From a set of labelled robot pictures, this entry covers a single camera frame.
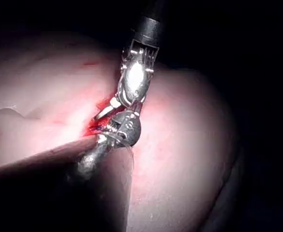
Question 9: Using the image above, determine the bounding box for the right arm needle driver jaw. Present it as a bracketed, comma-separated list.
[131, 101, 145, 116]
[92, 99, 120, 121]

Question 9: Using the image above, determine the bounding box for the left arm needle driver jaw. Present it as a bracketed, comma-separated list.
[89, 121, 119, 134]

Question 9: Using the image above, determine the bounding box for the left arm needle driver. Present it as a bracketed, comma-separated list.
[95, 111, 142, 148]

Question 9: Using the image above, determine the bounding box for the right arm needle driver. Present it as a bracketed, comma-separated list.
[116, 38, 161, 108]

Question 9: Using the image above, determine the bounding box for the blue thread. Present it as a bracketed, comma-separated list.
[118, 138, 135, 173]

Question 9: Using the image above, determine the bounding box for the tissue pad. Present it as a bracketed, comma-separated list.
[0, 31, 243, 232]

